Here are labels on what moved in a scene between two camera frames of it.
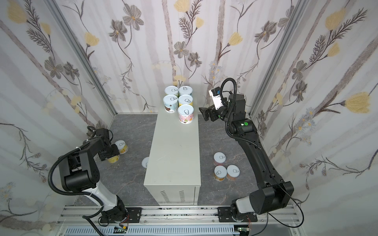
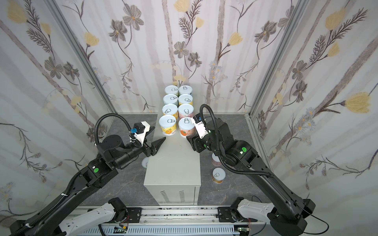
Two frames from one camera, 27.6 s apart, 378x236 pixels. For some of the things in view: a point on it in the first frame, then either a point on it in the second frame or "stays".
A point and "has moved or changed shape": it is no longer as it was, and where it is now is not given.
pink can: x=186 y=113 stays
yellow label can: x=185 y=99 stays
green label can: x=171 y=90 stays
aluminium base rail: x=181 y=215 stays
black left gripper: x=116 y=151 -> x=155 y=145
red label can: x=233 y=171 -> x=187 y=127
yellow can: x=122 y=146 has moved or changed shape
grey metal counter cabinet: x=173 y=173 stays
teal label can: x=171 y=103 stays
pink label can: x=219 y=158 stays
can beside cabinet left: x=145 y=162 stays
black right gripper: x=210 y=112 -> x=196 y=143
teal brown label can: x=185 y=90 stays
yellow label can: x=113 y=159 has moved or changed shape
